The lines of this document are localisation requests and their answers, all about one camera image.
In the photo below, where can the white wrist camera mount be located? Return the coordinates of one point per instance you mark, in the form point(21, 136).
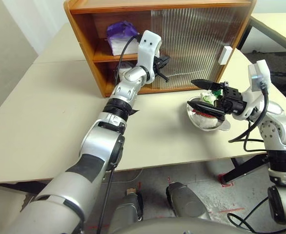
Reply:
point(261, 68)
point(148, 46)

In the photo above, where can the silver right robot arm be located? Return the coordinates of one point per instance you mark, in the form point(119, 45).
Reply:
point(274, 129)

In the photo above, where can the plush snowman toy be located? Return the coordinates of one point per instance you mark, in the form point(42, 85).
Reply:
point(206, 121)

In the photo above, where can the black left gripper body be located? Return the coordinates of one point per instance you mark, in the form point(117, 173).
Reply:
point(157, 66)

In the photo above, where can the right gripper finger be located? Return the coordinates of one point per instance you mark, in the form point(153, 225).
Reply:
point(207, 110)
point(206, 84)

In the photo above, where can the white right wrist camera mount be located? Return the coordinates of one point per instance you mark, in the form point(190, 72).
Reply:
point(261, 68)

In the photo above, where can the metal bowl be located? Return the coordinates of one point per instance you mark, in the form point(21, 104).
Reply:
point(224, 126)

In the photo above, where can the beige table with black frame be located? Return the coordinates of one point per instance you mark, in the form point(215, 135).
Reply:
point(274, 26)

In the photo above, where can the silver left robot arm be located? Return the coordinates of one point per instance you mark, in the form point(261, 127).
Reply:
point(101, 139)

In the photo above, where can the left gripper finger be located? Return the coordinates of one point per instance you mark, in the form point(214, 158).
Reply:
point(162, 75)
point(164, 61)

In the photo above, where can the grey curved torso shell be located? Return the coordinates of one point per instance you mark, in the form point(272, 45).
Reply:
point(182, 226)

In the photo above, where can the black table leg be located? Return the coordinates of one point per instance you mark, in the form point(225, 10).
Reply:
point(245, 168)

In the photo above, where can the wooden cabinet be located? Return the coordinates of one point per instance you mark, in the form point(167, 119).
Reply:
point(157, 5)

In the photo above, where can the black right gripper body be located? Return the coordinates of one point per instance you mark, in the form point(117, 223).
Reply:
point(232, 98)

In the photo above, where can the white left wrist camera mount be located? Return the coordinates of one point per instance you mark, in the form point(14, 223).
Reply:
point(148, 46)

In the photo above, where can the ribbed glass sliding door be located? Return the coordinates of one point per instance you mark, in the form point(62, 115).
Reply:
point(206, 29)
point(187, 44)

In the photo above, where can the grey rounded leg cover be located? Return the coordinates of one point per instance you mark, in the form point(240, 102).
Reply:
point(187, 200)
point(129, 212)

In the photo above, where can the purple box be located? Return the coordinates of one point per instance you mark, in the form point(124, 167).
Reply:
point(119, 29)

